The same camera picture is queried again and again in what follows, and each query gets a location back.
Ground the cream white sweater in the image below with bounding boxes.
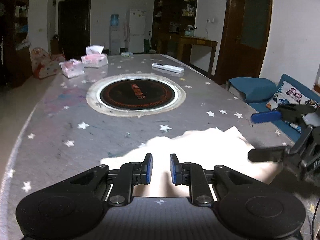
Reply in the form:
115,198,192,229
100,127,283,198

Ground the blue sofa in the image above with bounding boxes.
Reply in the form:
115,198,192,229
226,73,320,143

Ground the butterfly print pillow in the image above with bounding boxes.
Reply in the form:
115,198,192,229
266,81,320,133

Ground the round black induction cooktop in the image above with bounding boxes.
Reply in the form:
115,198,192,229
86,73,186,118

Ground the dark wooden door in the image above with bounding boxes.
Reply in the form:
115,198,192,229
214,0,272,85

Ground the dark wooden side table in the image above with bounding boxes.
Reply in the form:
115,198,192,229
157,32,219,78

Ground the white remote control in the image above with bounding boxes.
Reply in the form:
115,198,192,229
152,63,184,74

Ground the glass jar on table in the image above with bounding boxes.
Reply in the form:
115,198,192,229
184,25,197,37

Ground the small blue pack on table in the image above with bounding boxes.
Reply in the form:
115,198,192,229
121,52,133,57

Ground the small pink tissue box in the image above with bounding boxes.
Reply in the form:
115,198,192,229
59,59,85,79

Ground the pink tissue box with tissue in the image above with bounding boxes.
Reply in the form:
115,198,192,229
81,45,108,68

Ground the dark wooden shelf cabinet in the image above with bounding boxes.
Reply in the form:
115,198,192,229
150,0,197,50

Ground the pink polka dot play tent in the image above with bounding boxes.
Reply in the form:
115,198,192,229
30,48,66,79

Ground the water dispenser with blue bottle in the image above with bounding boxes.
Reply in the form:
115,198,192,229
109,14,120,55

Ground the white refrigerator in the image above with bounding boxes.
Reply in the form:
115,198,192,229
127,9,146,53

